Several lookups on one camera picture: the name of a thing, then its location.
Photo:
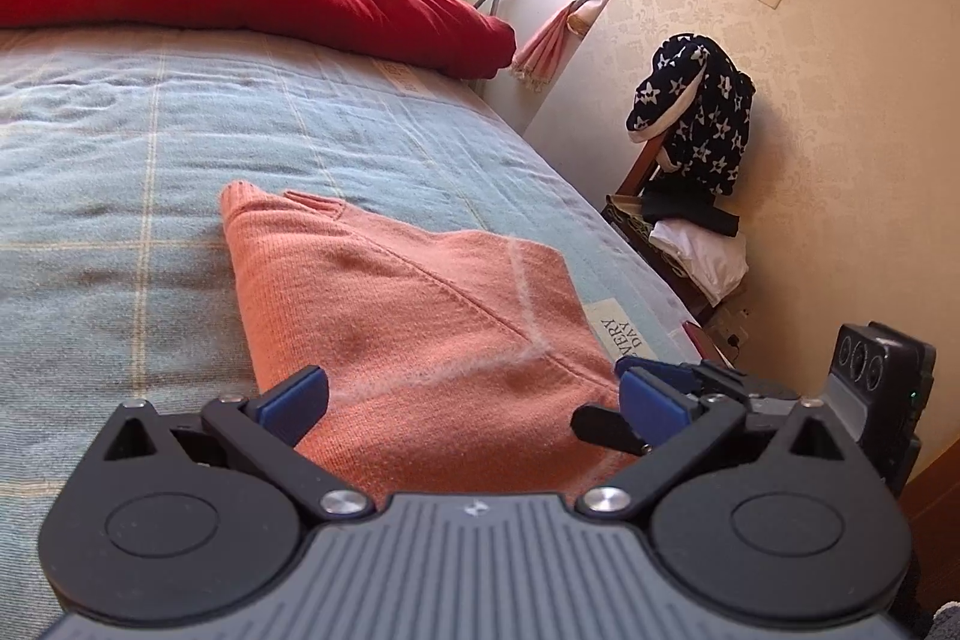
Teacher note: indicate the pink knitted sweater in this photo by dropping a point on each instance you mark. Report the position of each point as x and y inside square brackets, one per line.
[412, 325]

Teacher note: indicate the dark star-print garment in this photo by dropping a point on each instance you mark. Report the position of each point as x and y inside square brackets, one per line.
[705, 115]

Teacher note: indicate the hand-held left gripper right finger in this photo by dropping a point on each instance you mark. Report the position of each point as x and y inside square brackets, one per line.
[660, 411]

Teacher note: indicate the white folded cloth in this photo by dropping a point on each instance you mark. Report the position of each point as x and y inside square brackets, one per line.
[705, 257]

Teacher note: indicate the wooden chair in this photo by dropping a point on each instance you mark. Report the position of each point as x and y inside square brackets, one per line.
[645, 235]

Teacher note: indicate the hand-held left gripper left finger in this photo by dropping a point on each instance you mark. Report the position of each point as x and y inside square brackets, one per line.
[292, 404]

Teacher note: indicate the blue-grey plaid bed blanket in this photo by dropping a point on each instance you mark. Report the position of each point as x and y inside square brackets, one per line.
[112, 160]

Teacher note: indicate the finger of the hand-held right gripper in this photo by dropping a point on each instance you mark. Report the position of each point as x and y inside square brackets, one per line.
[600, 426]
[720, 383]

